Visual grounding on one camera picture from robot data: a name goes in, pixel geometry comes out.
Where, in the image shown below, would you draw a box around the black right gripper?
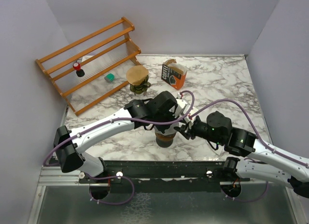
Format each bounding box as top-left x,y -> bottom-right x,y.
174,117 -> 224,145

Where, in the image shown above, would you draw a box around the white paper coffee filter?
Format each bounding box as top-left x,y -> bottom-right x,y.
154,105 -> 200,135

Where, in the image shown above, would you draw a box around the olive green glass dripper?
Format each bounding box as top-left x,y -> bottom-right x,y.
130,76 -> 151,95

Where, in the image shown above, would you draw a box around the grey carafe with red lid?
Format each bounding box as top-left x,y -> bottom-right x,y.
156,138 -> 173,148

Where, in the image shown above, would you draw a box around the brown paper coffee filter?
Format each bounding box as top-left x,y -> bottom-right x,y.
126,65 -> 149,85

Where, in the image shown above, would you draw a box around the round wooden dripper base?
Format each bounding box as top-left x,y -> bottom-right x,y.
155,133 -> 176,141

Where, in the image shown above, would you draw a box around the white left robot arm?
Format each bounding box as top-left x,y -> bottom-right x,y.
54,91 -> 180,183

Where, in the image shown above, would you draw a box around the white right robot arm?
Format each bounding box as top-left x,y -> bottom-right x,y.
176,112 -> 309,198

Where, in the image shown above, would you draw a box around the orange coffee filter box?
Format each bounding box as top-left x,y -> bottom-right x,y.
161,64 -> 189,90

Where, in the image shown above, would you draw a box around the brown filters in box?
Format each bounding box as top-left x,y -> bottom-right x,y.
163,59 -> 186,74

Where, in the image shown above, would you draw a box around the green small block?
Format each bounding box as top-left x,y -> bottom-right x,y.
104,73 -> 115,83

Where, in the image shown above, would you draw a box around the orange wooden shelf rack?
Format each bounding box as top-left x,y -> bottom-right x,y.
35,17 -> 141,116

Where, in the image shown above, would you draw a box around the red black stamp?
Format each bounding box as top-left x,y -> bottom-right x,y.
73,62 -> 85,77

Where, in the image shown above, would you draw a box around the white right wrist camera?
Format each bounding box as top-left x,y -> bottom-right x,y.
184,115 -> 194,129

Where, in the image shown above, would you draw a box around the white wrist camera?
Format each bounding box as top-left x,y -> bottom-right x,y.
174,91 -> 195,118
184,115 -> 194,129

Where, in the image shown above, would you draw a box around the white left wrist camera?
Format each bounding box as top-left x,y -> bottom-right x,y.
174,91 -> 195,118

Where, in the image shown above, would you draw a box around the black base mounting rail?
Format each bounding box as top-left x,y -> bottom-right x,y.
79,158 -> 241,194

